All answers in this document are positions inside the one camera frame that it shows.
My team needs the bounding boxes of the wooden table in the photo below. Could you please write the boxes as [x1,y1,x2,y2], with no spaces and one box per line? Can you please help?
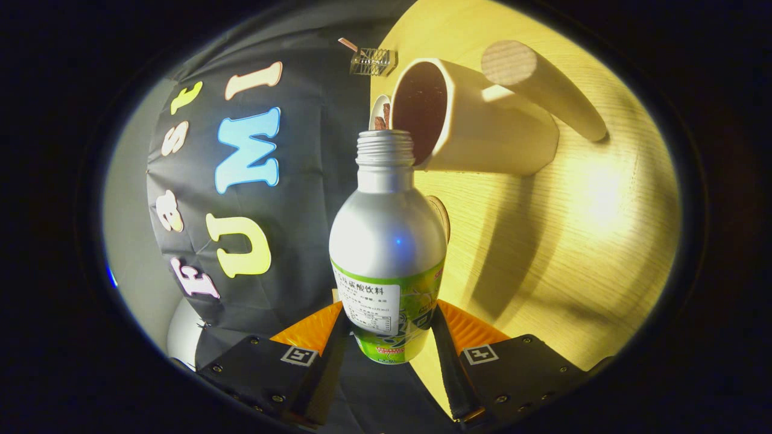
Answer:
[369,0,682,417]

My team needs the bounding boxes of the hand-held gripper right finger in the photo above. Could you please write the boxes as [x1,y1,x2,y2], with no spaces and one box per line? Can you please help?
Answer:
[429,300,589,426]

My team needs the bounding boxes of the round cork coaster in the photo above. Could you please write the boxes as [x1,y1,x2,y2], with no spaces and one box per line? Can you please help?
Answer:
[426,195,451,245]

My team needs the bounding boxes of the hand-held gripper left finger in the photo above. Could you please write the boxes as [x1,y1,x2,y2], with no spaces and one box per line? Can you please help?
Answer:
[196,301,350,429]

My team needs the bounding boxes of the metal wire holder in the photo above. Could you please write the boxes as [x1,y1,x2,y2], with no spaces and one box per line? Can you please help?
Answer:
[350,47,399,77]

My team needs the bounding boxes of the silver bottle with green label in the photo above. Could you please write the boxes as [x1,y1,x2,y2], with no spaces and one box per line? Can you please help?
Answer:
[329,129,448,366]

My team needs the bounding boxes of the white oval plate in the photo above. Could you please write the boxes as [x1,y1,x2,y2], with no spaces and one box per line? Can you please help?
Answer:
[369,94,393,131]

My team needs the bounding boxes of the beige cup with wooden handle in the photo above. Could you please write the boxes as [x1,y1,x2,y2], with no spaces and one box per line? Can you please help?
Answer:
[389,40,609,177]

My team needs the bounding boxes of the black backdrop cloth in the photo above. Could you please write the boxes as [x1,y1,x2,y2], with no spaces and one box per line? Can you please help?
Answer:
[147,12,459,434]

